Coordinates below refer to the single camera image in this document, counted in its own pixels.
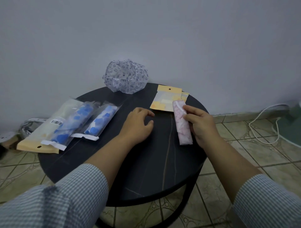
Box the person's right hand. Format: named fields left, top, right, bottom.
left=183, top=105, right=221, bottom=148

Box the person's left hand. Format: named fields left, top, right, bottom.
left=117, top=107, right=155, bottom=146

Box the pink print shower cap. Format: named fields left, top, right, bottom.
left=172, top=100, right=193, bottom=146

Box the blue flower shower cap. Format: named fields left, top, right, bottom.
left=83, top=105, right=118, bottom=137
left=50, top=103, right=94, bottom=144

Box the stack of yellow small pouches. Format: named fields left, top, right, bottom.
left=150, top=85, right=189, bottom=112

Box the cream packet with barcode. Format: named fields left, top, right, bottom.
left=16, top=98, right=84, bottom=154

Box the person's right forearm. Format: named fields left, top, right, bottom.
left=200, top=136, right=301, bottom=228

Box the person's left forearm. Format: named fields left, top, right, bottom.
left=0, top=135, right=139, bottom=228

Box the black round side table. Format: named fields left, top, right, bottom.
left=37, top=82, right=210, bottom=228

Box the pale green appliance base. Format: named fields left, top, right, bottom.
left=272, top=101, right=301, bottom=148

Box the silver quilted handbag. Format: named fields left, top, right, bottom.
left=18, top=118, right=47, bottom=141

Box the ribbon spool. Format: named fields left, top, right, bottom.
left=0, top=131, right=20, bottom=150

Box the white cable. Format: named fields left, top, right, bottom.
left=248, top=104, right=290, bottom=145

